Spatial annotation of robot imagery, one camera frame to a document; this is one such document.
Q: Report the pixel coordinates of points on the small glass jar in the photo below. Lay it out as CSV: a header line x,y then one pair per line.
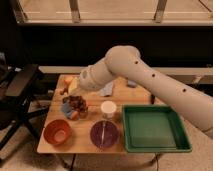
x,y
83,113

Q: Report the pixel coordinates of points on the green plastic tray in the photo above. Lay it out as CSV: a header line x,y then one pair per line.
x,y
153,129

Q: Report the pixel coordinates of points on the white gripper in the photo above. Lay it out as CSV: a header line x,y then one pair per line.
x,y
85,81

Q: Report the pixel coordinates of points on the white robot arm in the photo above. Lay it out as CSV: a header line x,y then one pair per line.
x,y
125,61

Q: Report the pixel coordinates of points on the orange apple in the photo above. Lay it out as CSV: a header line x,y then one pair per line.
x,y
68,80

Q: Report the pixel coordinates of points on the blue cloth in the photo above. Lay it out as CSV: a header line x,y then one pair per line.
x,y
107,90

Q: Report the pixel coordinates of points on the black office chair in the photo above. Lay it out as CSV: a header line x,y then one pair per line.
x,y
17,91

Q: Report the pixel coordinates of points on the white cup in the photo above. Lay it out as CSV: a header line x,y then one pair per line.
x,y
108,108

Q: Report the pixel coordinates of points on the orange carrot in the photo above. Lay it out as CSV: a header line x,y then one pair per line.
x,y
74,115

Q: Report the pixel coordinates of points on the blue sponge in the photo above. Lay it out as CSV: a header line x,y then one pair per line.
x,y
131,84

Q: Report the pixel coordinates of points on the red bowl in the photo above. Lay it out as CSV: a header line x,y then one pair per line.
x,y
57,132

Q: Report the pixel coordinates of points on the blue small cup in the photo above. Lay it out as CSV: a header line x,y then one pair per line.
x,y
66,109

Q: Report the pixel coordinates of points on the wooden table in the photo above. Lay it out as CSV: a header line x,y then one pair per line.
x,y
80,142

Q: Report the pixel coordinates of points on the purple bowl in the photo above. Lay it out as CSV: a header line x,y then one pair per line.
x,y
104,134

